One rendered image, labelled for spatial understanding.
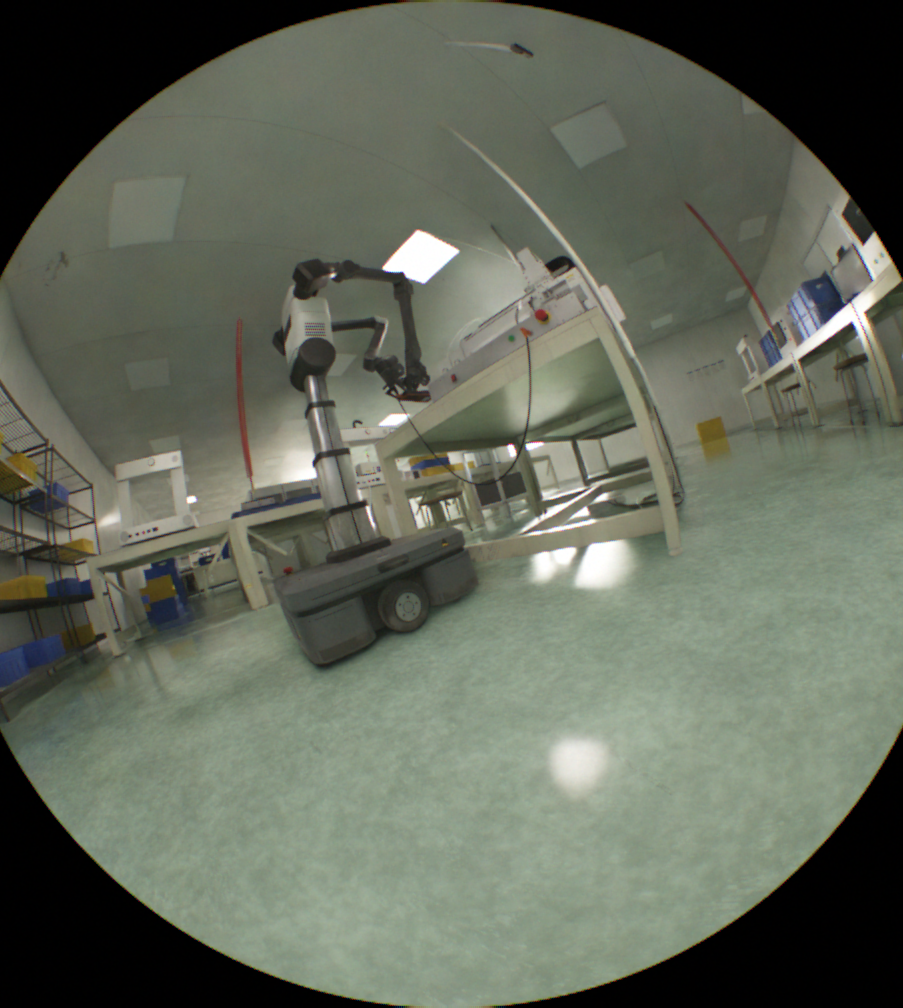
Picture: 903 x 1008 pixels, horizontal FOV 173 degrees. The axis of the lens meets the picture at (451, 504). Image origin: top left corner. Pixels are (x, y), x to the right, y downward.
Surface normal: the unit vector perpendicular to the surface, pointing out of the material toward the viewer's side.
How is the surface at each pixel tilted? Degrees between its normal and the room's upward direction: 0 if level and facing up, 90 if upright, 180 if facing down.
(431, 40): 180
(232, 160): 180
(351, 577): 90
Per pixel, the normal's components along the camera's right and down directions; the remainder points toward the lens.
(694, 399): -0.67, 0.20
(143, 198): 0.30, 0.95
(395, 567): 0.61, -0.20
